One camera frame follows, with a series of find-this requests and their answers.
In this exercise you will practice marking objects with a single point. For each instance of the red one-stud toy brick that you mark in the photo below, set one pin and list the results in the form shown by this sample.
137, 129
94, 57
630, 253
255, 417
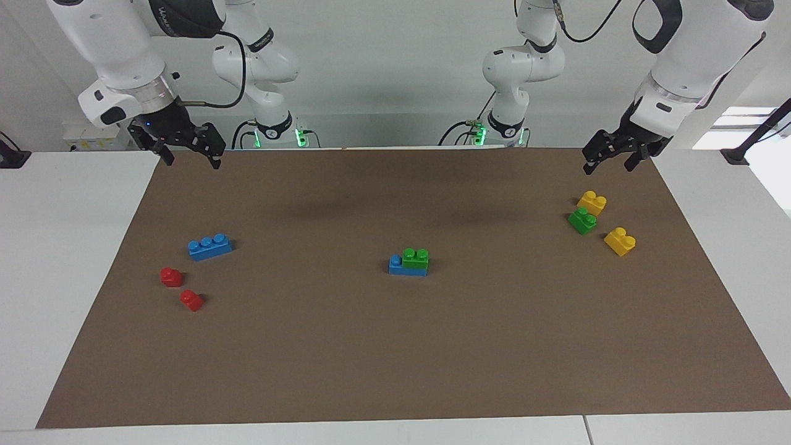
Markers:
191, 301
171, 277

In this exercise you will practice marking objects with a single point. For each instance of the blue three-stud toy brick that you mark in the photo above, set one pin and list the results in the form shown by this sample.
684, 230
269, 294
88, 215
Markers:
395, 266
210, 250

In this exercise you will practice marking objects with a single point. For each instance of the black table clamp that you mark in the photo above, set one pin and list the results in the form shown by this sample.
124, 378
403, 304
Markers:
12, 159

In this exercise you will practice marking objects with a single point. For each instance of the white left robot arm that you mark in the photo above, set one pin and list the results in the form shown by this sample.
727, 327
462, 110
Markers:
519, 65

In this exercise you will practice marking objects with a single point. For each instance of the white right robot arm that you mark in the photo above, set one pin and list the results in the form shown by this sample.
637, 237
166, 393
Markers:
117, 43

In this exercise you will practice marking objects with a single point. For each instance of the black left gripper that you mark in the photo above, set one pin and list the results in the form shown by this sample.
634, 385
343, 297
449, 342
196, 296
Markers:
639, 133

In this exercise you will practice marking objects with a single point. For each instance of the yellow two-stud toy brick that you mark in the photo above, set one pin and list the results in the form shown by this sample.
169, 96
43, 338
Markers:
620, 243
591, 204

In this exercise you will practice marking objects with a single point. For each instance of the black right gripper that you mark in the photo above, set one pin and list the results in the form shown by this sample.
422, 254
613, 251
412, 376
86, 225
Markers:
173, 127

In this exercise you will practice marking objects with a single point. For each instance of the green lit base plug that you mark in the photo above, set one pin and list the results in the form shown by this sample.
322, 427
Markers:
477, 133
301, 136

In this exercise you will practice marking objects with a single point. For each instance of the brown table mat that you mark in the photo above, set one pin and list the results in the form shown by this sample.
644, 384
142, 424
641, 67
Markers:
395, 358

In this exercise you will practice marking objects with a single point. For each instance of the green two-stud toy brick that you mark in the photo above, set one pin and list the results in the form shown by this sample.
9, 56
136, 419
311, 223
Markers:
582, 222
415, 259

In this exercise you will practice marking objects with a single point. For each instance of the white socket box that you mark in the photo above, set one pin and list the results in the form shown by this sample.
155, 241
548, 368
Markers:
86, 137

